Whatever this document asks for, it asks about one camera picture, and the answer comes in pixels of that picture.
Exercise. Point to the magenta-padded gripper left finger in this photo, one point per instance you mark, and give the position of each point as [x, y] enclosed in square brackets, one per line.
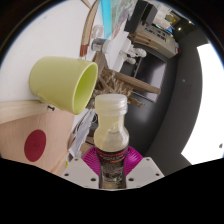
[87, 163]

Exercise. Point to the flat round red coaster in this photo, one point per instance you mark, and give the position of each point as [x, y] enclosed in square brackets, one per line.
[35, 146]

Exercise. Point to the pale wooden sticks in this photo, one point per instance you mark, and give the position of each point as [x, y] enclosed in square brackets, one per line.
[87, 30]

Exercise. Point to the clear bottle with dark label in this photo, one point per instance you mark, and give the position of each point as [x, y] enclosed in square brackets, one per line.
[111, 133]

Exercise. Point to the white plaster bust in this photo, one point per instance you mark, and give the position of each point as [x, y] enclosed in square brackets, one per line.
[137, 52]
[130, 60]

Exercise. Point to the yellow-green mug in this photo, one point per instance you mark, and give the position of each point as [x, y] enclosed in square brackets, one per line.
[56, 83]

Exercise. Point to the long white ceiling light panel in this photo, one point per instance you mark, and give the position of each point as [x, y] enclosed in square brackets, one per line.
[206, 106]

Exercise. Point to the pile of newspapers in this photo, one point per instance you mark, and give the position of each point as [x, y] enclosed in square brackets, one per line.
[81, 133]

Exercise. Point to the black flat box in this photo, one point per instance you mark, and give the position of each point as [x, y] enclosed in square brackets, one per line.
[150, 14]
[136, 16]

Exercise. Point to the white shelf cabinet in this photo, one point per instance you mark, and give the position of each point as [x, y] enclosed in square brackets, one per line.
[156, 36]

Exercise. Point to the tan wooden drawing board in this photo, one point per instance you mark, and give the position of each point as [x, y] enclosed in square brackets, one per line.
[16, 133]

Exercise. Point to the dark wall screen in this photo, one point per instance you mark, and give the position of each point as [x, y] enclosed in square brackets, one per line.
[150, 71]

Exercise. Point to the small paint jar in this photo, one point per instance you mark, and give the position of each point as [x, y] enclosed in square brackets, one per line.
[98, 45]

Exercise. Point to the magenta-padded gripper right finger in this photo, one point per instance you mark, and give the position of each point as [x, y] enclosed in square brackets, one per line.
[136, 163]

